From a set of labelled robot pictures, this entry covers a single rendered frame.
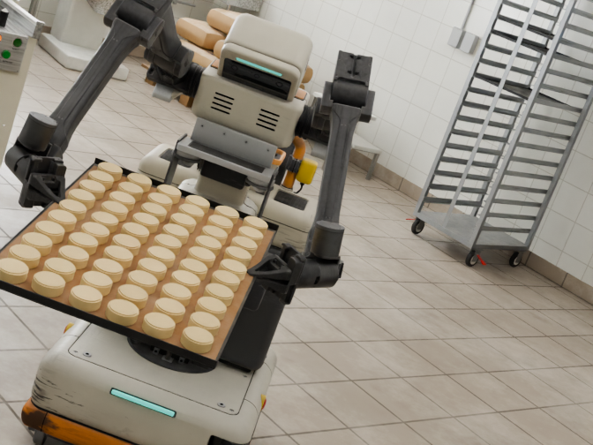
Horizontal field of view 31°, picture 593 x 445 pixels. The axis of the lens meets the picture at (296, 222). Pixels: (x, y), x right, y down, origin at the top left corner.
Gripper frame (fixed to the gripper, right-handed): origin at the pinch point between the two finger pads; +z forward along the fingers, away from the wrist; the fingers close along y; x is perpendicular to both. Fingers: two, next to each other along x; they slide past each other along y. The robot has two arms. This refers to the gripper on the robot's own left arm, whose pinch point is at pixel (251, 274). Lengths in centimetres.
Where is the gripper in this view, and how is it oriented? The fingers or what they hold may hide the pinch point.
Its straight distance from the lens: 200.1
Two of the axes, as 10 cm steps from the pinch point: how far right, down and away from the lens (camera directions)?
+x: -5.7, -4.8, 6.7
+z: -7.5, -0.2, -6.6
